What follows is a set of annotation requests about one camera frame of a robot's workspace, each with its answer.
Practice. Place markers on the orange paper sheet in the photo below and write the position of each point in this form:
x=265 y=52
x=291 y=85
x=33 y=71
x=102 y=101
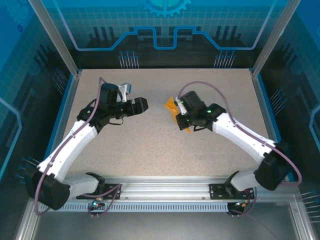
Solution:
x=171 y=106

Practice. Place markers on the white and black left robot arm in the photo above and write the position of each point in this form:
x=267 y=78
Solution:
x=75 y=142

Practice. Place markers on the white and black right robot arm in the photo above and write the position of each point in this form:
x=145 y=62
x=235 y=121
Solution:
x=237 y=135

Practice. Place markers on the small connector with green light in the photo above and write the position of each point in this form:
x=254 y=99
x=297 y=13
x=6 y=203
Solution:
x=241 y=204
x=96 y=203

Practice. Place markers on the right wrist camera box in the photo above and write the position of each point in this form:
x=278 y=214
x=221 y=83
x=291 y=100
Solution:
x=181 y=107

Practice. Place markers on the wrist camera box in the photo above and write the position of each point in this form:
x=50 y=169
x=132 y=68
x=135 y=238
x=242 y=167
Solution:
x=126 y=90
x=181 y=107

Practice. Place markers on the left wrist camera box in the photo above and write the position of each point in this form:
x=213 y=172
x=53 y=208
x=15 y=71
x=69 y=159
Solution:
x=126 y=90

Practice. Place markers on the aluminium side rail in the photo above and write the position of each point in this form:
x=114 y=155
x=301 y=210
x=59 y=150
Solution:
x=62 y=112
x=271 y=112

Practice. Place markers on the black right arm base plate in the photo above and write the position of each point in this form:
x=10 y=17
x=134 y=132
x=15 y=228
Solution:
x=217 y=191

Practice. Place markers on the aluminium mounting rail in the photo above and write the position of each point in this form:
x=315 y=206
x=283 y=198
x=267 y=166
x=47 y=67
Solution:
x=162 y=187

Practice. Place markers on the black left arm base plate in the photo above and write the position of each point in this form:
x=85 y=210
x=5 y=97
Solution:
x=112 y=192

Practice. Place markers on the aluminium frame post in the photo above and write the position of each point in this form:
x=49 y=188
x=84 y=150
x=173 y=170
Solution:
x=276 y=37
x=53 y=37

